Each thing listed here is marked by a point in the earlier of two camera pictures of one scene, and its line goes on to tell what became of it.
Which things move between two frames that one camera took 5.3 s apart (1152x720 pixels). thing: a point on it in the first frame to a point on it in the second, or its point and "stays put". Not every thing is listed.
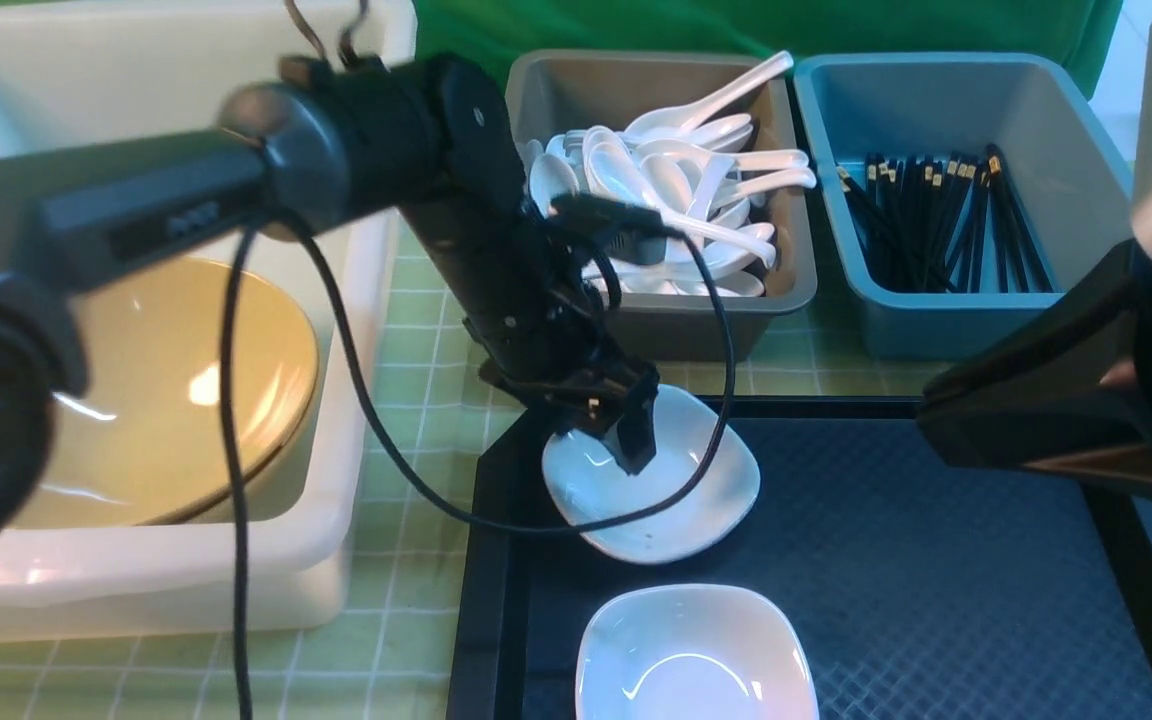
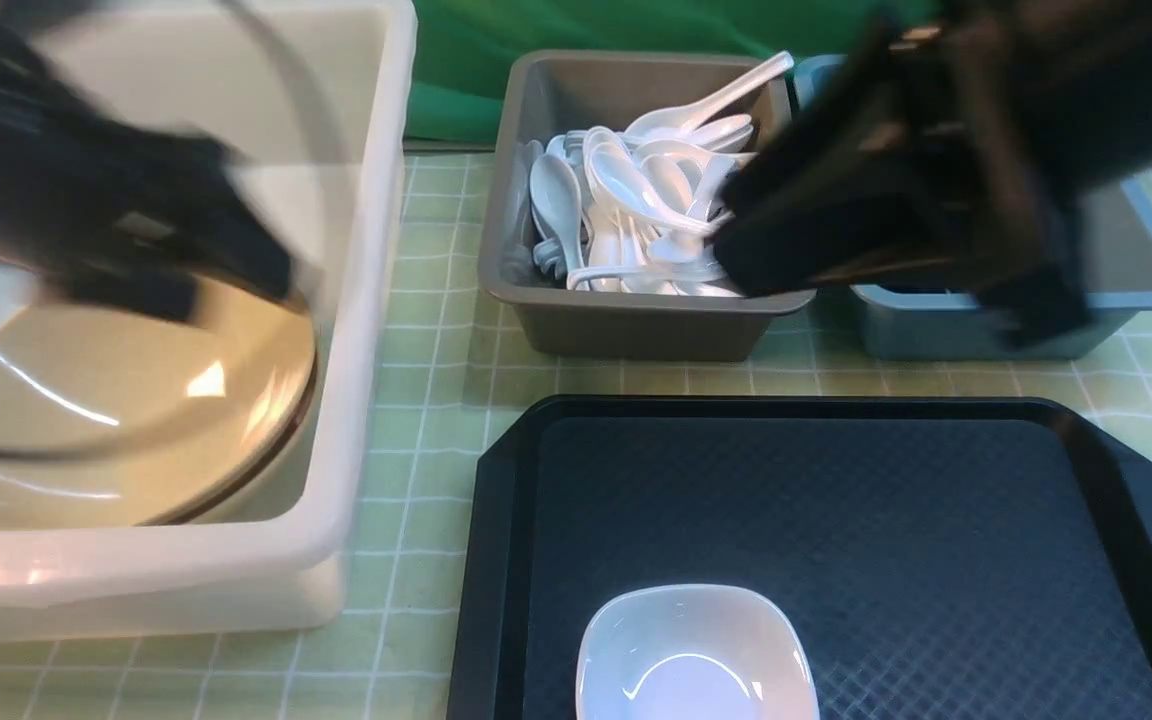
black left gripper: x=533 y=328 to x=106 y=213
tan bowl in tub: x=141 y=443 stays put
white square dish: x=693 y=652 stays put
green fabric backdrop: x=1086 y=29 stays put
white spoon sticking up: x=675 y=121 stays put
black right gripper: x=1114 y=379 to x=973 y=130
